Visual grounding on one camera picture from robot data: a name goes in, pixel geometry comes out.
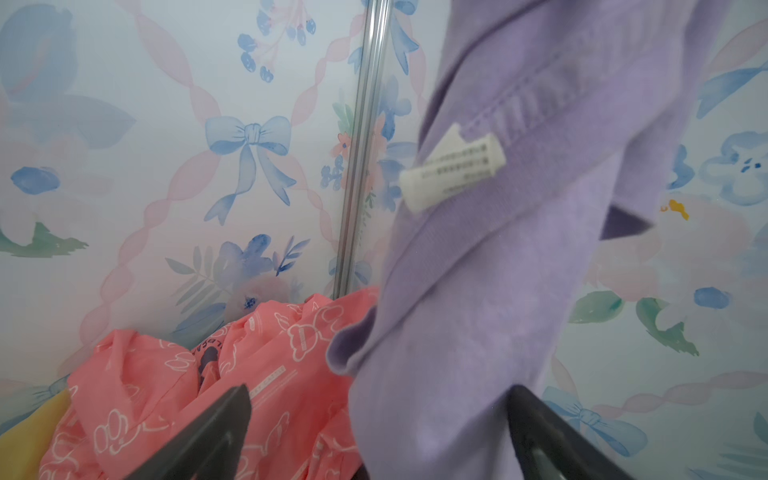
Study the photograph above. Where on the yellow cloth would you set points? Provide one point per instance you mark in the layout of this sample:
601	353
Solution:
24	445

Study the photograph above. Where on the pink patterned cloth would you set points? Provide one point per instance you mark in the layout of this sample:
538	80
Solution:
136	392

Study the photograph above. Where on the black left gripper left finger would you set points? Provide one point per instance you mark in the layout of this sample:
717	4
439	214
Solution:
209	447

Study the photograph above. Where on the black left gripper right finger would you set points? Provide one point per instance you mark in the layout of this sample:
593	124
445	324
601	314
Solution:
546	447

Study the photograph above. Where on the lavender purple cloth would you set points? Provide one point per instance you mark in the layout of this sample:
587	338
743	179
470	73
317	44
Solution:
588	101

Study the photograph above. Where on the right aluminium corner post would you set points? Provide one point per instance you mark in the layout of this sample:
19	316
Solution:
365	117

